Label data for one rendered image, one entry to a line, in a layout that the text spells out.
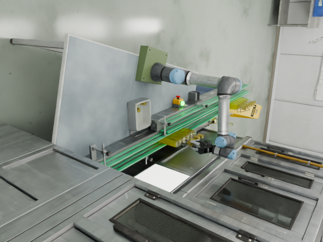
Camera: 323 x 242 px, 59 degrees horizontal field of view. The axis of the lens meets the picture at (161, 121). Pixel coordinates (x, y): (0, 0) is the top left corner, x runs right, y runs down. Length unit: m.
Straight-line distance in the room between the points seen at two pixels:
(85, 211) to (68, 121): 0.80
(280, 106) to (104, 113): 6.61
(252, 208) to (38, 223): 1.24
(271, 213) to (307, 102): 6.30
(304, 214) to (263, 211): 0.23
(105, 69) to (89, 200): 1.01
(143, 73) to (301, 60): 6.08
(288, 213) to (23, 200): 1.44
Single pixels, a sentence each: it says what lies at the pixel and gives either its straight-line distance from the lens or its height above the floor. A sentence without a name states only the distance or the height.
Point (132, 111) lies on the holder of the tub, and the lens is 2.17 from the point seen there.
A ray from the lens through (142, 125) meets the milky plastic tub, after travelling 2.28.
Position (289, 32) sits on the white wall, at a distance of 7.93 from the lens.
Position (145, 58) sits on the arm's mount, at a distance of 2.19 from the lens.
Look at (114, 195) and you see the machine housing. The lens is 1.27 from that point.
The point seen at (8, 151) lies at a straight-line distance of 1.84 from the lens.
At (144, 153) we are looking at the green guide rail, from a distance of 2.19.
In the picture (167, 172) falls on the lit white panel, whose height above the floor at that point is 1.14.
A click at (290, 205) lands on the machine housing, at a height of 1.95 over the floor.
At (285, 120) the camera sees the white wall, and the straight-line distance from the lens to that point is 8.28.
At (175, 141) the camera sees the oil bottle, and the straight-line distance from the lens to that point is 2.24.
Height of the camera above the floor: 2.22
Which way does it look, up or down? 35 degrees down
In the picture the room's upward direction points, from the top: 104 degrees clockwise
